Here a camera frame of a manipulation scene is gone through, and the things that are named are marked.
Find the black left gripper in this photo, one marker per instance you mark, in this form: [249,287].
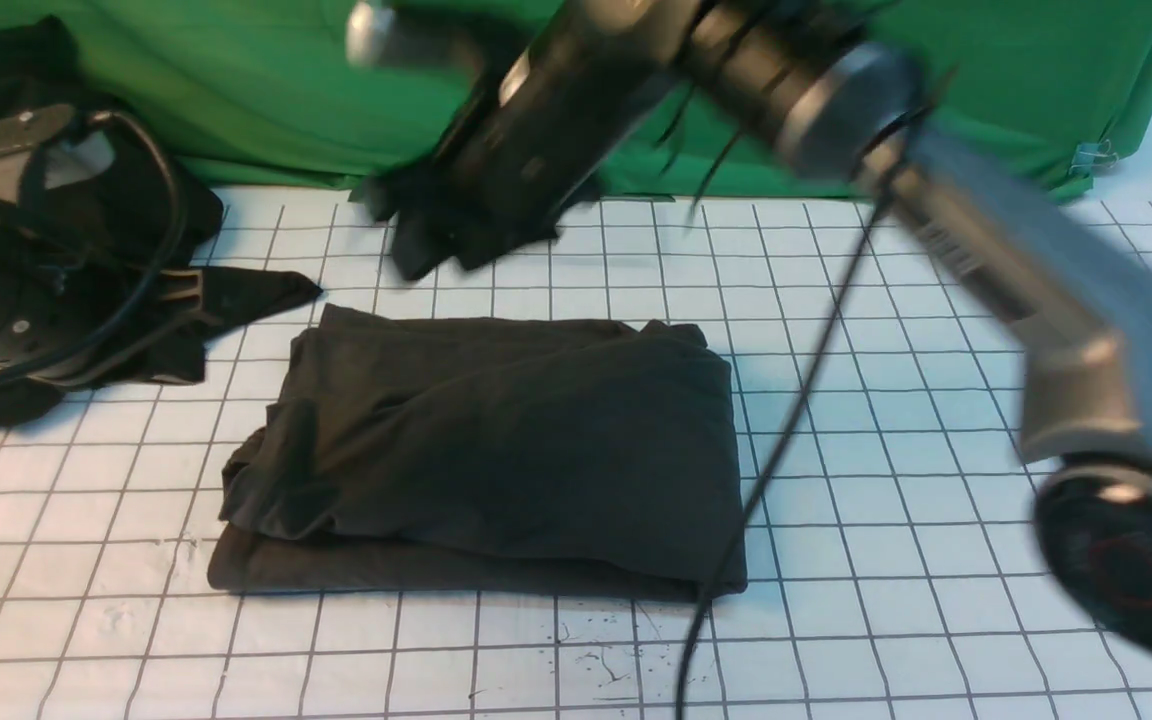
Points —
[69,260]

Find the black garment pile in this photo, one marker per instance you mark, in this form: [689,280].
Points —
[38,68]

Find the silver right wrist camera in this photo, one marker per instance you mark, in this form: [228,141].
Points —
[388,34]

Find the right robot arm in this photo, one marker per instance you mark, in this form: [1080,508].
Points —
[804,79]

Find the green backdrop cloth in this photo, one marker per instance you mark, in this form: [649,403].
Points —
[260,92]

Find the gray long-sleeve top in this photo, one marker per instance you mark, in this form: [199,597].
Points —
[579,457]

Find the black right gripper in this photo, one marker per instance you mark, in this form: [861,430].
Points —
[525,145]

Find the metal binder clip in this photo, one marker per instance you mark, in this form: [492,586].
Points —
[1091,158]

